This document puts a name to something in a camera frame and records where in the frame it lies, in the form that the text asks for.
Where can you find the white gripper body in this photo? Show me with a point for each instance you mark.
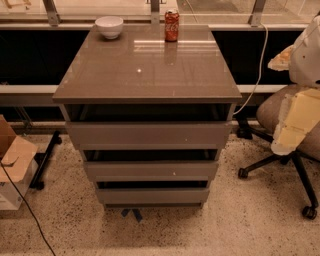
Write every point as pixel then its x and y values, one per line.
pixel 306 61

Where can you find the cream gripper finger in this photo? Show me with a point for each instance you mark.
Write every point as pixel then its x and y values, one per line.
pixel 298 115
pixel 282 60

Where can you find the grey top drawer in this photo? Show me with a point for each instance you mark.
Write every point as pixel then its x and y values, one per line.
pixel 153 136

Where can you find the grey drawer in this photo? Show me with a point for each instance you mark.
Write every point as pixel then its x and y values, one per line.
pixel 152 196
pixel 153 136
pixel 150 171

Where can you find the grey drawer cabinet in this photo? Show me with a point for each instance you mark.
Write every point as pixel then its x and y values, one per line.
pixel 139 77

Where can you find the grey middle drawer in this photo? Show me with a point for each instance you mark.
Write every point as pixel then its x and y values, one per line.
pixel 150 171

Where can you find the grey bottom drawer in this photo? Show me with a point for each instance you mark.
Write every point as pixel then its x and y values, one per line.
pixel 152 196

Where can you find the black office chair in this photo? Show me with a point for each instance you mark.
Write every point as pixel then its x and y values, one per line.
pixel 267 116

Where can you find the red cola can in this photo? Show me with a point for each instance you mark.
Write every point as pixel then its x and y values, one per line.
pixel 171 25

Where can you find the white ceramic bowl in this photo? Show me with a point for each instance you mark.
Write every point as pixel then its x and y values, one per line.
pixel 110 26

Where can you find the black stand foot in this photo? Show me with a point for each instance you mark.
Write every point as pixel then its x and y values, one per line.
pixel 42 161

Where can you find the cardboard box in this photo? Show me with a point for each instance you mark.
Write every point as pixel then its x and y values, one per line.
pixel 18 157

